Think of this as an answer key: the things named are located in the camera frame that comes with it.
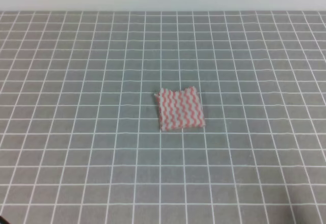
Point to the pink white wavy striped towel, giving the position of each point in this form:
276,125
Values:
179,109

